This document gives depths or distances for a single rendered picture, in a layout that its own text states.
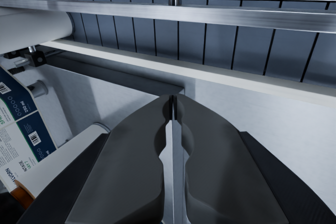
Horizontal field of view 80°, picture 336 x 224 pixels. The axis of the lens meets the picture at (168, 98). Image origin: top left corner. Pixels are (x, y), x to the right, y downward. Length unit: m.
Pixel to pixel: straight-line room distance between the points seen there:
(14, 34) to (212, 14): 0.29
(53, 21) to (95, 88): 0.15
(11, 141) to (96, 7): 0.47
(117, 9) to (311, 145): 0.32
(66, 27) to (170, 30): 0.21
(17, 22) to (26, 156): 0.39
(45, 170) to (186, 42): 0.34
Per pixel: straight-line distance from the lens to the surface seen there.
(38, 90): 0.64
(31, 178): 0.46
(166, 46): 0.30
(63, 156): 0.47
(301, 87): 0.24
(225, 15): 0.17
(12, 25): 0.38
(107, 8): 0.24
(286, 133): 0.37
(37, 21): 0.40
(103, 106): 0.47
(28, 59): 0.54
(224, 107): 0.36
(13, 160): 0.67
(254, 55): 0.26
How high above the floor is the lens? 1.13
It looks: 47 degrees down
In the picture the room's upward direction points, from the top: 132 degrees counter-clockwise
